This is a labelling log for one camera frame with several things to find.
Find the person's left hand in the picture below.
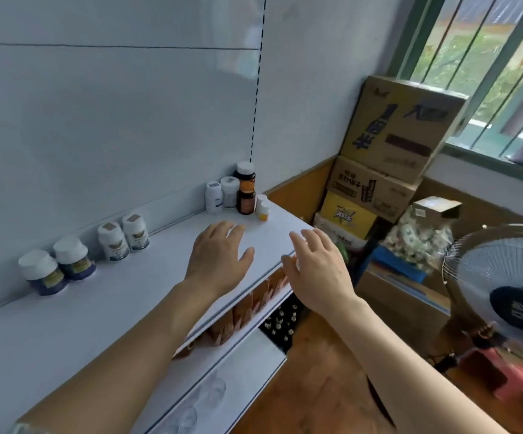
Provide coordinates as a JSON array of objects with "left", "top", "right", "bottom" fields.
[{"left": 184, "top": 221, "right": 256, "bottom": 298}]

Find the person's right hand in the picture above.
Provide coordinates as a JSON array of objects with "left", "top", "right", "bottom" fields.
[{"left": 281, "top": 228, "right": 357, "bottom": 316}]

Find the person's left forearm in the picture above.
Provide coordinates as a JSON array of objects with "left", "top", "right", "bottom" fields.
[{"left": 16, "top": 279, "right": 220, "bottom": 434}]

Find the person's right forearm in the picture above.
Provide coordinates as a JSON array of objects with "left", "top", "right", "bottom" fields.
[{"left": 309, "top": 295, "right": 512, "bottom": 434}]

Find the white cardboard box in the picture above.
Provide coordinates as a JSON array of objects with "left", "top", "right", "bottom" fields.
[{"left": 312, "top": 212, "right": 369, "bottom": 252}]

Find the small white pill bottle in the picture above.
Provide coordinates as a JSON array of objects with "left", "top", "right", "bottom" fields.
[{"left": 204, "top": 181, "right": 224, "bottom": 215}]

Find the brown bottle with orange cap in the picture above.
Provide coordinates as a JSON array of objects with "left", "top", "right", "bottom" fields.
[{"left": 236, "top": 180, "right": 257, "bottom": 216}]

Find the white round plastic bottle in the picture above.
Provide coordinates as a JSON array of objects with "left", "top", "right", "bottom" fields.
[{"left": 220, "top": 176, "right": 240, "bottom": 209}]

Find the yellow cardboard box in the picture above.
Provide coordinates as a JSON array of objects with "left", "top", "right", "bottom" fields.
[{"left": 319, "top": 190, "right": 378, "bottom": 240}]

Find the group of small dark vials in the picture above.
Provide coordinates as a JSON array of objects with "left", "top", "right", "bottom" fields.
[{"left": 259, "top": 293, "right": 306, "bottom": 356}]

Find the blue flat box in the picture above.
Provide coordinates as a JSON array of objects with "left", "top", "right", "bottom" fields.
[{"left": 369, "top": 245, "right": 428, "bottom": 284}]

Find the white bottle with gold label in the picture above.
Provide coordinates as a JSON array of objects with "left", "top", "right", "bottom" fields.
[
  {"left": 122, "top": 213, "right": 150, "bottom": 253},
  {"left": 97, "top": 222, "right": 130, "bottom": 263}
]

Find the brown bottle with white cap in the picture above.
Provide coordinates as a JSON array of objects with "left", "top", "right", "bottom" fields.
[{"left": 233, "top": 161, "right": 257, "bottom": 184}]

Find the brown printed cardboard box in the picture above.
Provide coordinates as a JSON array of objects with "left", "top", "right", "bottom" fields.
[{"left": 326, "top": 155, "right": 421, "bottom": 224}]

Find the plain brown cardboard box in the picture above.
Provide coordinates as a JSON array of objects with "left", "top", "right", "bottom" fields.
[{"left": 355, "top": 262, "right": 453, "bottom": 355}]

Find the clear bag of white packets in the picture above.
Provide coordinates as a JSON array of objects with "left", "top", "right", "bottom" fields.
[{"left": 381, "top": 205, "right": 455, "bottom": 275}]

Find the small open cardboard box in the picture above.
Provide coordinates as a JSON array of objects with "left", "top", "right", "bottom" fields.
[{"left": 411, "top": 195, "right": 463, "bottom": 221}]

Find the blue bottle with white cap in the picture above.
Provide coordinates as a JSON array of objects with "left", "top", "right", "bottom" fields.
[
  {"left": 53, "top": 235, "right": 97, "bottom": 282},
  {"left": 17, "top": 249, "right": 69, "bottom": 297}
]

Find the white shelf unit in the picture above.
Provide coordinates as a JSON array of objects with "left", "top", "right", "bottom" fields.
[{"left": 0, "top": 198, "right": 314, "bottom": 434}]

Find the grey electric fan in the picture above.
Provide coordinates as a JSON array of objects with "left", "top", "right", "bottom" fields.
[{"left": 433, "top": 223, "right": 523, "bottom": 403}]

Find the large brown cardboard box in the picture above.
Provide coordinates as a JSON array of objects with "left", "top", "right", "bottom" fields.
[{"left": 339, "top": 75, "right": 470, "bottom": 185}]

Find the green framed window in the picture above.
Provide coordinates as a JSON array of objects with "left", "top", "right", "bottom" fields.
[{"left": 385, "top": 0, "right": 523, "bottom": 191}]

